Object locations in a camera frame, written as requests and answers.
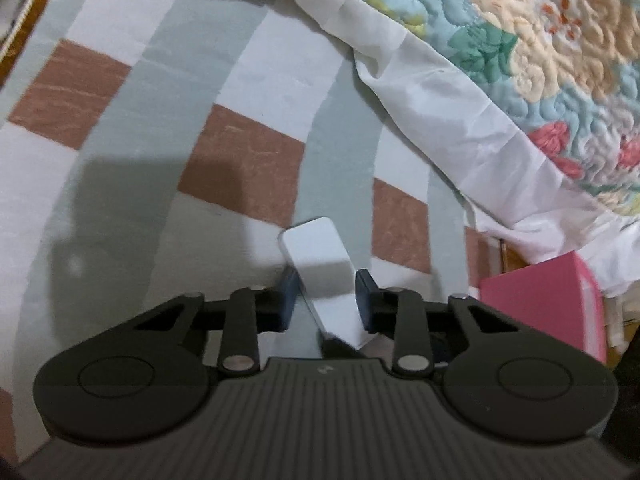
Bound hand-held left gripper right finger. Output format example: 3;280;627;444
354;269;526;377

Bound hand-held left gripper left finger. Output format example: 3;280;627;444
135;267;301;377

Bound white charger grey prongs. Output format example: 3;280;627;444
277;217;373;350

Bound pink cardboard box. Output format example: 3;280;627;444
479;251;607;367

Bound checkered grey brown blanket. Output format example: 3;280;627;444
0;0;501;411

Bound pale green patterned cloth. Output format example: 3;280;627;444
602;280;640;346

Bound floral quilted bedspread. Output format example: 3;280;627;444
200;0;640;301

